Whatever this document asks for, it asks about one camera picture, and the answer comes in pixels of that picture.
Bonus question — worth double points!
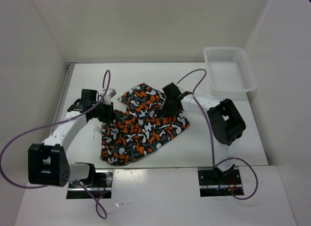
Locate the orange grey camouflage shorts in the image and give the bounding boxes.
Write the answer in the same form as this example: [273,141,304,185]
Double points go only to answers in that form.
[100,83,190,166]

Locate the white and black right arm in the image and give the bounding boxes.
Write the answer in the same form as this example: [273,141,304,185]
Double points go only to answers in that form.
[162,83,246,184]

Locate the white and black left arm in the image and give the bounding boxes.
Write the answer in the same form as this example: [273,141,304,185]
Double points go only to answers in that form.
[28,88,116,187]

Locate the white perforated plastic basket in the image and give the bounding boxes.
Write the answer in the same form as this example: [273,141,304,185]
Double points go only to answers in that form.
[203,47,257,93]

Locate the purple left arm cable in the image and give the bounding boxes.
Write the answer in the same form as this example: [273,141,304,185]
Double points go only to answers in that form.
[0,70,111,220]

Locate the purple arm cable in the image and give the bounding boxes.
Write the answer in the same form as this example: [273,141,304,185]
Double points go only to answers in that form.
[0,70,111,220]
[176,69,259,200]

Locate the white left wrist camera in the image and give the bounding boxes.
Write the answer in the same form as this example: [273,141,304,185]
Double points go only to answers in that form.
[104,88,116,102]

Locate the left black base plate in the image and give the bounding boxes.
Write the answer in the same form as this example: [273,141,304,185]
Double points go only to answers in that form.
[66,169,113,199]

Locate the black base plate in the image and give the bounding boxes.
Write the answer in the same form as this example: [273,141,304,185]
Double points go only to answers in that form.
[66,169,113,199]
[197,167,244,197]

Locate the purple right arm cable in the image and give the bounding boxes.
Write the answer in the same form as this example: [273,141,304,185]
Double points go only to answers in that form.
[176,69,259,200]

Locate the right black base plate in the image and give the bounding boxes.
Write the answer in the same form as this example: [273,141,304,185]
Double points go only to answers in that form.
[197,167,244,197]

